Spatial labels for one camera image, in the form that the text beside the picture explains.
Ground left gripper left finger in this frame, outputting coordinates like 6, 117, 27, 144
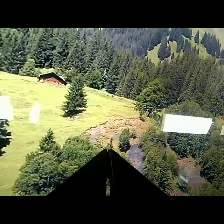
48, 148, 109, 197

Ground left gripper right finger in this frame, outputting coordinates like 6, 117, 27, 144
109, 148, 168, 197

